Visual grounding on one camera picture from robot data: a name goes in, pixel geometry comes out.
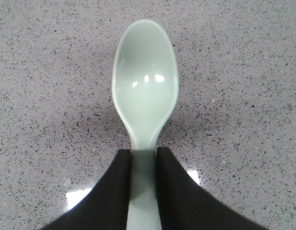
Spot pale green plastic spoon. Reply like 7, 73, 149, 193
112, 20, 178, 230

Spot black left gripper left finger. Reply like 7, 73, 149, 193
43, 149, 131, 230

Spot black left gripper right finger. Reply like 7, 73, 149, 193
156, 147, 265, 230

